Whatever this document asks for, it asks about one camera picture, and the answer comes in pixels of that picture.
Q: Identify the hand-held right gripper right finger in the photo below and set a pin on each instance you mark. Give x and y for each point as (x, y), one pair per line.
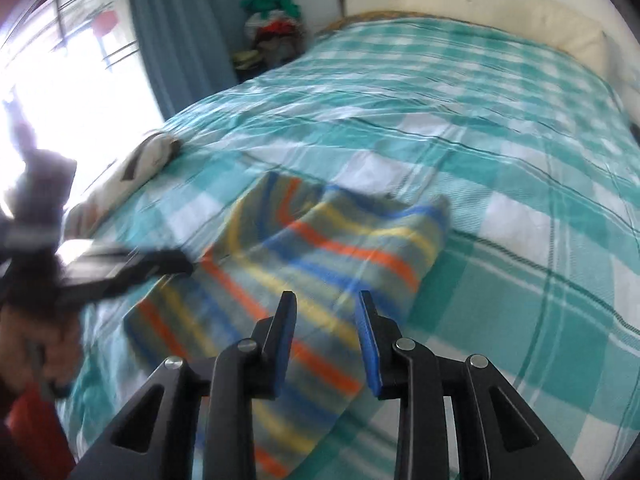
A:
(369, 345)

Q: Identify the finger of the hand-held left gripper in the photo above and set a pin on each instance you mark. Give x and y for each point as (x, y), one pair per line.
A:
(155, 262)

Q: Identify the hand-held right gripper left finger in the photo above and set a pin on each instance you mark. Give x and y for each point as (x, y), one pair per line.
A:
(284, 345)

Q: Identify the striped knitted sweater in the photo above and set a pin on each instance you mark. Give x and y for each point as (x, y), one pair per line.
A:
(325, 240)

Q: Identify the pile of colourful clothes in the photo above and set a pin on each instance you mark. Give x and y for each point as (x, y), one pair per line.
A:
(272, 30)

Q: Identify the person's left hand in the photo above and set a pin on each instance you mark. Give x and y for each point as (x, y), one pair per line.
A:
(55, 345)

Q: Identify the patterned pillow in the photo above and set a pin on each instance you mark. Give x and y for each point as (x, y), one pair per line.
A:
(145, 155)

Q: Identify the bright window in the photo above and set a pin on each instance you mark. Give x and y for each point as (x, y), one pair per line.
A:
(75, 85)

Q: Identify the teal checked blanket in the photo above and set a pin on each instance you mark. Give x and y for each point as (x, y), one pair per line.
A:
(500, 210)

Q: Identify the blue curtain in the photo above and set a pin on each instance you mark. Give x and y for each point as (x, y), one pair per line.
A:
(190, 25)

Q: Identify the cream padded headboard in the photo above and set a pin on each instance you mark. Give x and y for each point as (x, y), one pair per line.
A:
(500, 15)

